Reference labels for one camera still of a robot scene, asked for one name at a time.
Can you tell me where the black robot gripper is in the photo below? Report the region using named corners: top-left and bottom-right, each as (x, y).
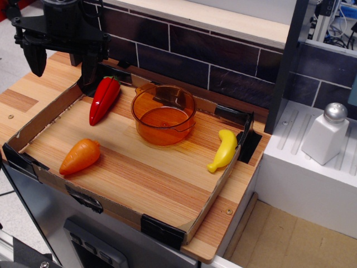
top-left (11, 1), bottom-right (110, 85)

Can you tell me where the orange plastic toy carrot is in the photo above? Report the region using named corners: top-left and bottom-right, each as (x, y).
top-left (59, 138), bottom-right (100, 175)

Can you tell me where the transparent orange plastic pot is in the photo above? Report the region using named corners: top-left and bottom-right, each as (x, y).
top-left (131, 83), bottom-right (197, 146)

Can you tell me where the cardboard fence with black tape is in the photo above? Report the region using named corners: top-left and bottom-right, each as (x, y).
top-left (1, 60), bottom-right (269, 260)

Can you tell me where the red plastic toy chili pepper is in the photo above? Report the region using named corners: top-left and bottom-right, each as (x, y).
top-left (89, 76), bottom-right (120, 126)

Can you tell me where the grey toy oven front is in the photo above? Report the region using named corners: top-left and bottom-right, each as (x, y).
top-left (64, 219), bottom-right (129, 268)

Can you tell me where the yellow plastic toy banana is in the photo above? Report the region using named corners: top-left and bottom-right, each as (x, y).
top-left (207, 130), bottom-right (238, 173)

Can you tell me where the light wooden shelf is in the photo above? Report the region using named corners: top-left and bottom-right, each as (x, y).
top-left (104, 1), bottom-right (290, 49)

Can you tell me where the white toy sink drainboard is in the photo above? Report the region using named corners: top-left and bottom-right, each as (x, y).
top-left (255, 102), bottom-right (356, 237)

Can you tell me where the white salt shaker metal cap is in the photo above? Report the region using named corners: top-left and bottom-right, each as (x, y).
top-left (301, 102), bottom-right (349, 165)

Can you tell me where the dark grey left post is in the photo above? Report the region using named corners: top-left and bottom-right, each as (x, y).
top-left (69, 54), bottom-right (82, 66)

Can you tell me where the dark grey vertical post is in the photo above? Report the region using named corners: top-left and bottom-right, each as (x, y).
top-left (264, 1), bottom-right (314, 134)

